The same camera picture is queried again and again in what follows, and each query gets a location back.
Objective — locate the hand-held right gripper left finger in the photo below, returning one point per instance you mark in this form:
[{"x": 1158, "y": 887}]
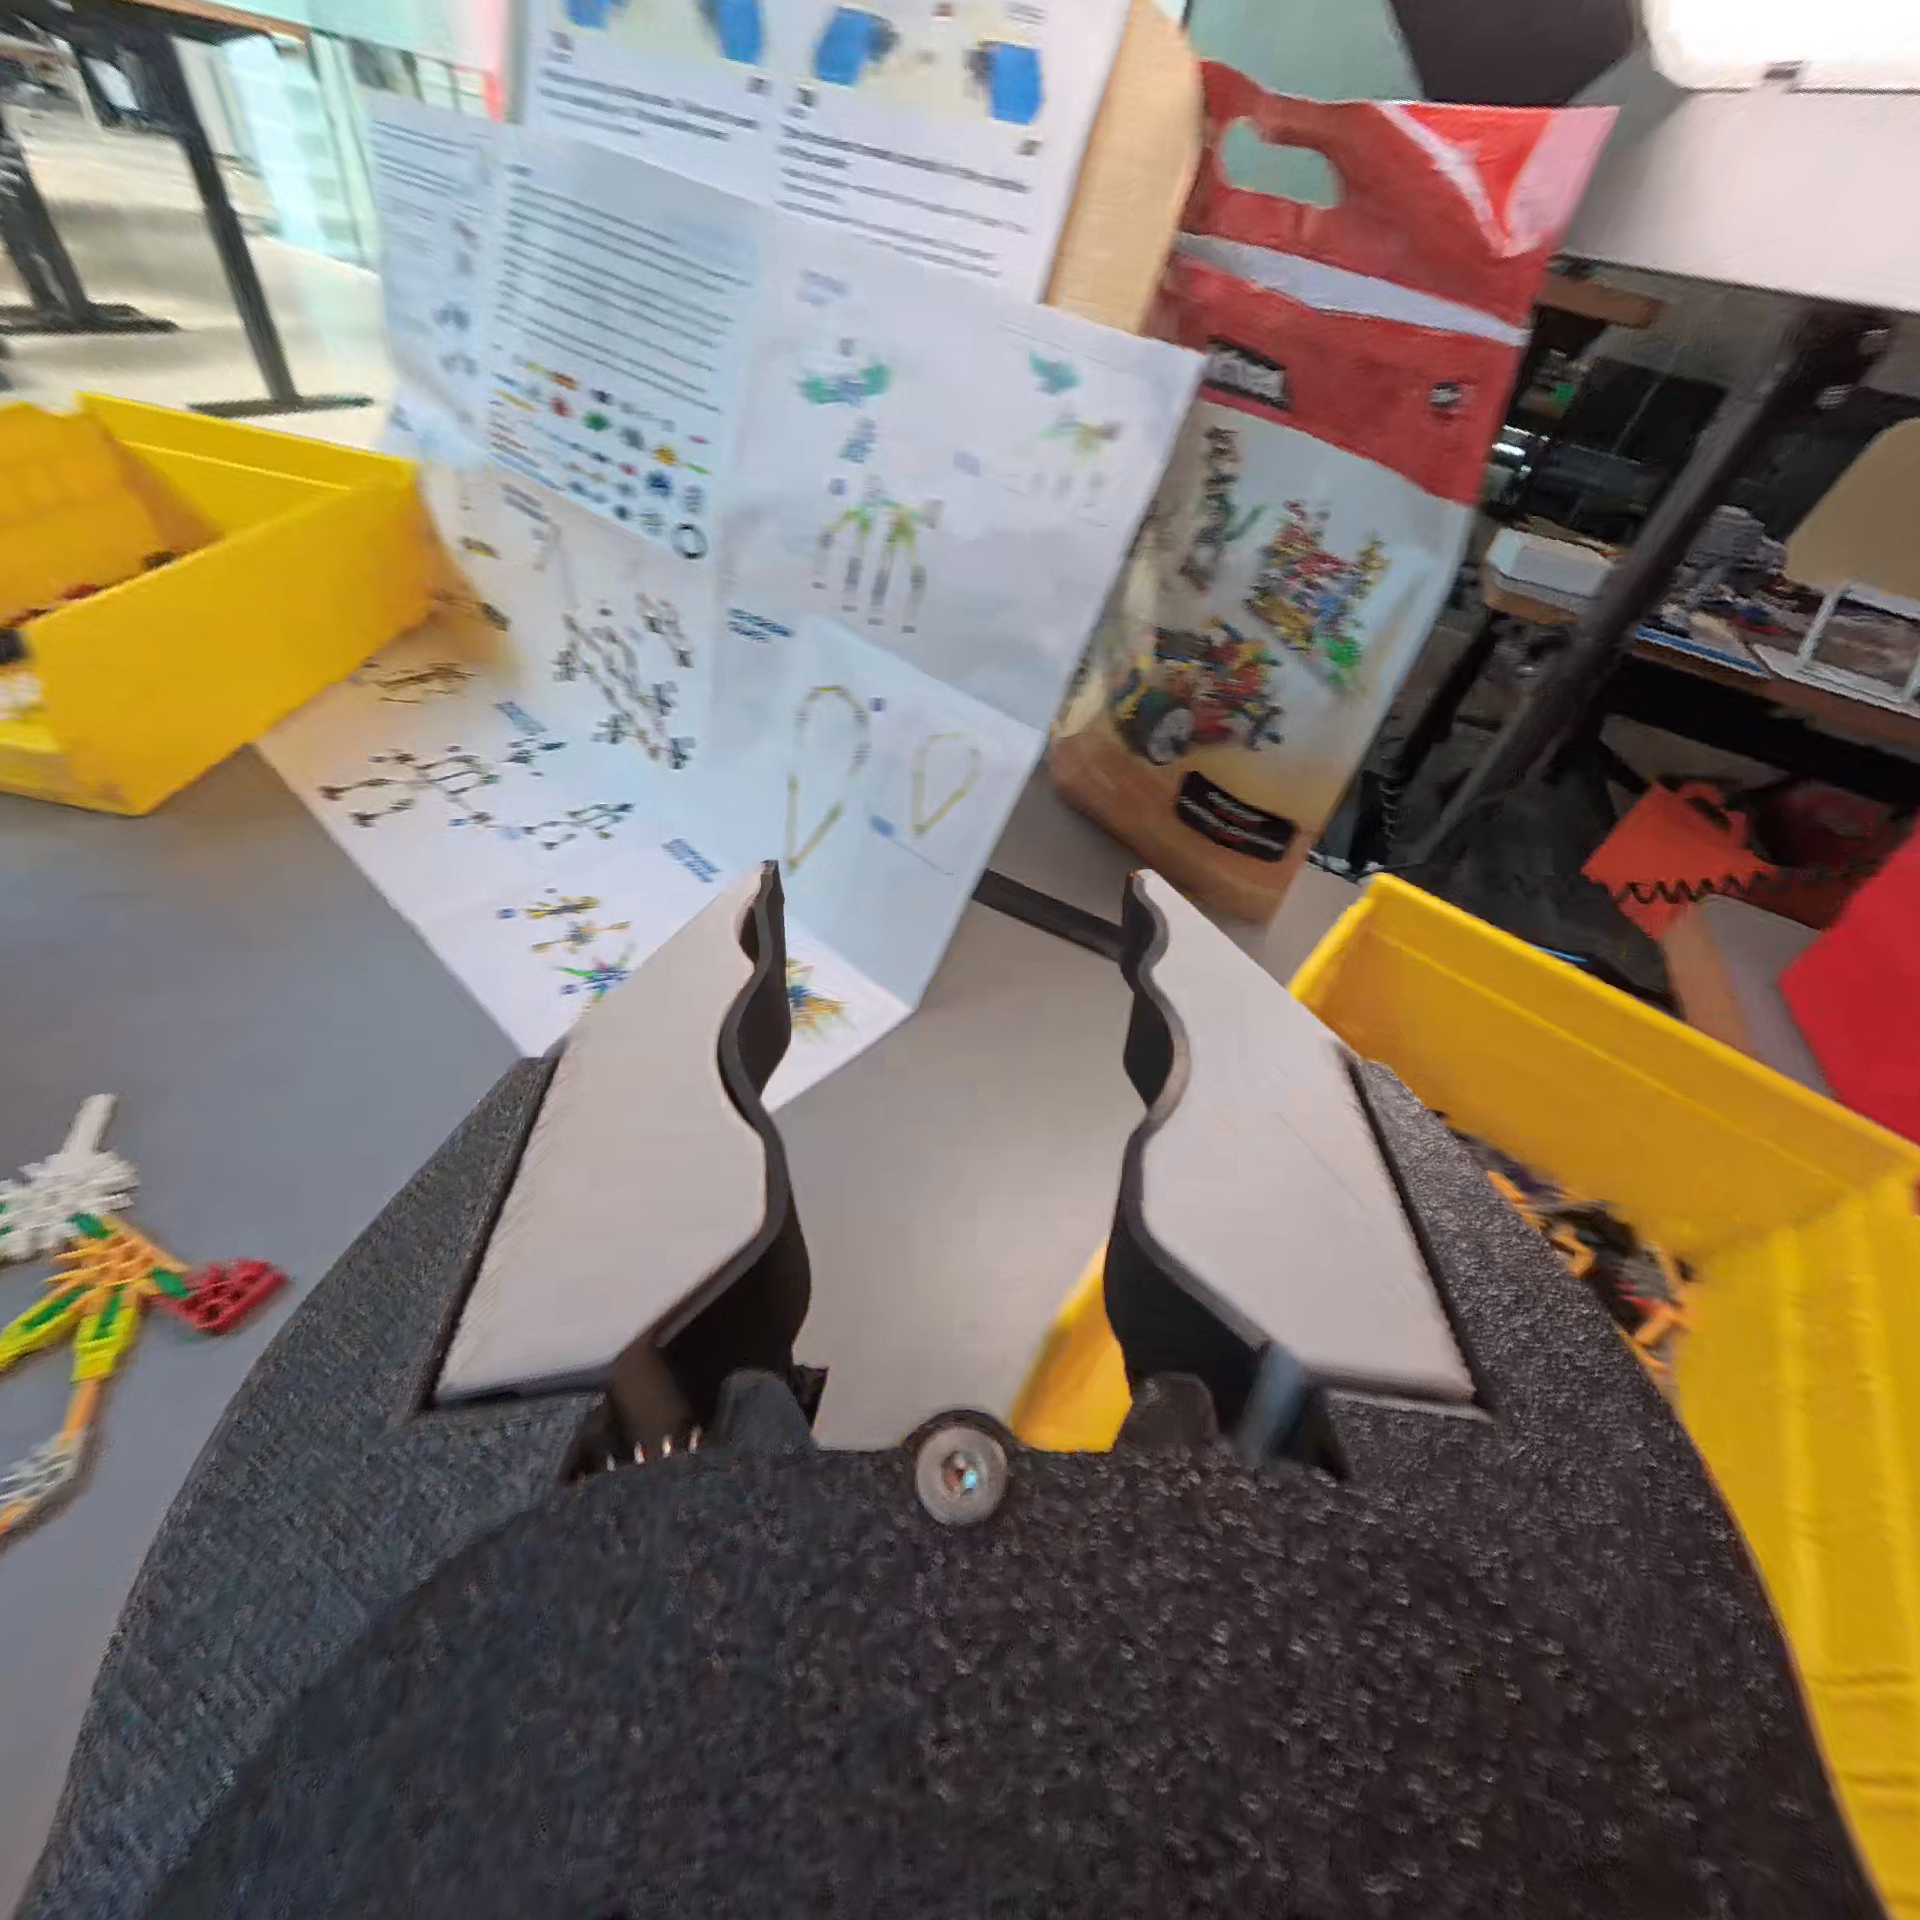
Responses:
[{"x": 646, "y": 1200}]

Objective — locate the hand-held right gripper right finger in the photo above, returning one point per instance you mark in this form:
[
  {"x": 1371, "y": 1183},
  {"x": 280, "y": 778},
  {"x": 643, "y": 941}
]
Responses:
[{"x": 1291, "y": 1200}]

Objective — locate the yellow plastic bin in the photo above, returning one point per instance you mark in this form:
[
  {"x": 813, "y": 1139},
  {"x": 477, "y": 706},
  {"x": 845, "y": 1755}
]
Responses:
[
  {"x": 1576, "y": 1050},
  {"x": 225, "y": 661}
]

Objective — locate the multicoloured construction toy model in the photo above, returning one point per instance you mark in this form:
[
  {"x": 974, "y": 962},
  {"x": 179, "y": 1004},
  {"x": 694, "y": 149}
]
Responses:
[{"x": 107, "y": 1276}]

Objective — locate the pile of toy pieces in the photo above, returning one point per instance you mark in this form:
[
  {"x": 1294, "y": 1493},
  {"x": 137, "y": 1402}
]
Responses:
[
  {"x": 19, "y": 648},
  {"x": 1605, "y": 1244}
]

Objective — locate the grey desk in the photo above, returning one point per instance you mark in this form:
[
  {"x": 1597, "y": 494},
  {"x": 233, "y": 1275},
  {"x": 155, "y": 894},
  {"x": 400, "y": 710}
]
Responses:
[{"x": 300, "y": 974}]

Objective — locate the orange serrated plastic part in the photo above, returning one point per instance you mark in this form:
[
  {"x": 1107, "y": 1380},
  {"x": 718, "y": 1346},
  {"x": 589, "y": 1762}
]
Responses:
[{"x": 1681, "y": 848}]

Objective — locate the white instruction sheet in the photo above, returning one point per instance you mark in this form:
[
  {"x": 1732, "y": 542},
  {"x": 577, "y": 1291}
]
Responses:
[{"x": 675, "y": 629}]

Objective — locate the red plastic sheet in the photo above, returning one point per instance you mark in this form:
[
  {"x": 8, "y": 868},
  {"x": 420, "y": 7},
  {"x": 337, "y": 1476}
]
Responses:
[{"x": 1869, "y": 1004}]

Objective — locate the cluttered workbench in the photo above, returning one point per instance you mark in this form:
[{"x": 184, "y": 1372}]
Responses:
[{"x": 1695, "y": 661}]

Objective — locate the black metal pole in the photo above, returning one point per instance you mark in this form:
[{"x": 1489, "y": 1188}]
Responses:
[{"x": 1652, "y": 571}]

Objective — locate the toy packaging box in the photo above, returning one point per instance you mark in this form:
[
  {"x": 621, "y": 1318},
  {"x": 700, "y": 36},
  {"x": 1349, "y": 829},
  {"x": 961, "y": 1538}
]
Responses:
[{"x": 1349, "y": 376}]

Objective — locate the wooden table with black legs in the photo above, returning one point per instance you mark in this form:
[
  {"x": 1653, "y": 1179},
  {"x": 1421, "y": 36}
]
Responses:
[{"x": 281, "y": 403}]

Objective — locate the white table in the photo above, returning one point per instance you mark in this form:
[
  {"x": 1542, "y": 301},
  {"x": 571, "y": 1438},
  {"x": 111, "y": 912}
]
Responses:
[{"x": 1771, "y": 196}]

